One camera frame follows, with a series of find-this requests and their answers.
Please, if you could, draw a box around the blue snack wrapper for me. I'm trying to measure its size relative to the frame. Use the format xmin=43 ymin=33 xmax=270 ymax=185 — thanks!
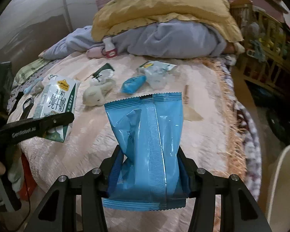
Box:
xmin=102 ymin=92 xmax=186 ymax=212

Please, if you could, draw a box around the white milk carton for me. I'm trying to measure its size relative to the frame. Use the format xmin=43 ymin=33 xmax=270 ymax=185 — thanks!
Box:
xmin=32 ymin=75 xmax=81 ymax=143

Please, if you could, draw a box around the small white plush toy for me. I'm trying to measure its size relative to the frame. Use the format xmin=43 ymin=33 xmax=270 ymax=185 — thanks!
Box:
xmin=83 ymin=78 xmax=116 ymax=107

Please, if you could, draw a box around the blue ice cream wrapper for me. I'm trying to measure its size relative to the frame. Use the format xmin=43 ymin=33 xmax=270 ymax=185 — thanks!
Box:
xmin=121 ymin=75 xmax=146 ymax=94

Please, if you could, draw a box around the cream round trash bin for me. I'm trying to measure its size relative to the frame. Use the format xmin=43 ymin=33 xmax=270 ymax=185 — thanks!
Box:
xmin=266 ymin=145 xmax=290 ymax=231

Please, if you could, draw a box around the person left hand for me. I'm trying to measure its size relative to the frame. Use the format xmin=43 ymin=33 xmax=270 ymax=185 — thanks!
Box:
xmin=0 ymin=148 xmax=22 ymax=183

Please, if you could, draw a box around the striped fringed blanket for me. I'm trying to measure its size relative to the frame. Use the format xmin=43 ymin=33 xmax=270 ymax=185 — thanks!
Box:
xmin=203 ymin=58 xmax=262 ymax=200

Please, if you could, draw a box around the green plaid pillow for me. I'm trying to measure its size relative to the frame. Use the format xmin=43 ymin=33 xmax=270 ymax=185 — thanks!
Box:
xmin=12 ymin=58 xmax=51 ymax=89

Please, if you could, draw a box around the dark green torn wrapper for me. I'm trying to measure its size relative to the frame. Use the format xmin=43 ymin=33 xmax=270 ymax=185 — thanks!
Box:
xmin=91 ymin=63 xmax=115 ymax=83

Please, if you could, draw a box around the small white pink bottle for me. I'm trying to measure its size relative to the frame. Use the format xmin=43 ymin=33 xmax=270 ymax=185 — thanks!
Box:
xmin=102 ymin=37 xmax=117 ymax=59

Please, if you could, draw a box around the wooden popsicle stick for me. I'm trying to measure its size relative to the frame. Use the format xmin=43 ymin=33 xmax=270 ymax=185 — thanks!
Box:
xmin=183 ymin=85 xmax=190 ymax=104

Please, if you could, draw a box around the crumpled clear plastic packaging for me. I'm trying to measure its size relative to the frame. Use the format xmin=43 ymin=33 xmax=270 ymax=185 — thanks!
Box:
xmin=137 ymin=61 xmax=177 ymax=90

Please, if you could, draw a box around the wooden baby crib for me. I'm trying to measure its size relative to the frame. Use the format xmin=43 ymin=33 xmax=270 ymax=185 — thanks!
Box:
xmin=230 ymin=0 xmax=290 ymax=96

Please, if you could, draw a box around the light blue duvet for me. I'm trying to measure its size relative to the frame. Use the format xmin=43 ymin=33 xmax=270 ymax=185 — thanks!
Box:
xmin=39 ymin=19 xmax=227 ymax=60

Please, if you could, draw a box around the yellow quilted blanket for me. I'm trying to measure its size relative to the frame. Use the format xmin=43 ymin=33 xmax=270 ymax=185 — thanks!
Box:
xmin=91 ymin=0 xmax=243 ymax=43

